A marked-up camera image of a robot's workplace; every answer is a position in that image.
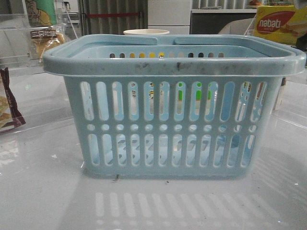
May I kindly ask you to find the red barrier belt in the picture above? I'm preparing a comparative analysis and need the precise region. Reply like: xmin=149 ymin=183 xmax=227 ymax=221
xmin=86 ymin=12 xmax=140 ymax=18

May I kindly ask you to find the white cabinet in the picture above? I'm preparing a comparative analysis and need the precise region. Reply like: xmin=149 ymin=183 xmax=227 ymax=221
xmin=148 ymin=0 xmax=192 ymax=35

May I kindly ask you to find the clear acrylic display shelf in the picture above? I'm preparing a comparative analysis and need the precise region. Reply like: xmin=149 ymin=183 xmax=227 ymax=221
xmin=0 ymin=14 xmax=72 ymax=135
xmin=242 ymin=18 xmax=307 ymax=130

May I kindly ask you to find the light blue plastic basket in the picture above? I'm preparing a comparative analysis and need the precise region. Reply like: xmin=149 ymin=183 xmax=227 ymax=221
xmin=43 ymin=34 xmax=307 ymax=178

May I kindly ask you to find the plate of fruit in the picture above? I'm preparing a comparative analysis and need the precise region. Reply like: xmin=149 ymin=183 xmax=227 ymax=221
xmin=248 ymin=0 xmax=262 ymax=6

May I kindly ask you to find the orange yellow snack box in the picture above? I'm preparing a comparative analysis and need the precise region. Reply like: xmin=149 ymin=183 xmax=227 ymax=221
xmin=256 ymin=78 xmax=286 ymax=111

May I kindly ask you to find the clear acrylic right display shelf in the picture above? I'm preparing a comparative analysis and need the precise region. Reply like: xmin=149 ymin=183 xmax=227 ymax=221
xmin=242 ymin=18 xmax=307 ymax=130

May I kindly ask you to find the packaged bread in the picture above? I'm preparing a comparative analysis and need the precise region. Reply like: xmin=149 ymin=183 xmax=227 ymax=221
xmin=30 ymin=23 xmax=67 ymax=62

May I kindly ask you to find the colourful puzzle cube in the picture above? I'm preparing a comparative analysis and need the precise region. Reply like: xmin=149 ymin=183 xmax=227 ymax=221
xmin=177 ymin=82 xmax=212 ymax=101

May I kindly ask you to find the clear acrylic left display shelf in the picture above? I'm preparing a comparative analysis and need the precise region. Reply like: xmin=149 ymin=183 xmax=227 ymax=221
xmin=0 ymin=14 xmax=72 ymax=135

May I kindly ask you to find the green cartoon snack bag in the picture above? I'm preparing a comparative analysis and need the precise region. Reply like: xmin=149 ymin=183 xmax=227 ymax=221
xmin=25 ymin=0 xmax=57 ymax=27

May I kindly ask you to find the yellow nabati wafer box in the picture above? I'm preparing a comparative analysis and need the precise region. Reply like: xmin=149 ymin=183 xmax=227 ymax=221
xmin=252 ymin=5 xmax=307 ymax=45

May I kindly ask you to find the brown wafer snack bag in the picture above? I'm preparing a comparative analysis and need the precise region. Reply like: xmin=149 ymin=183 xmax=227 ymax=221
xmin=0 ymin=68 xmax=26 ymax=133

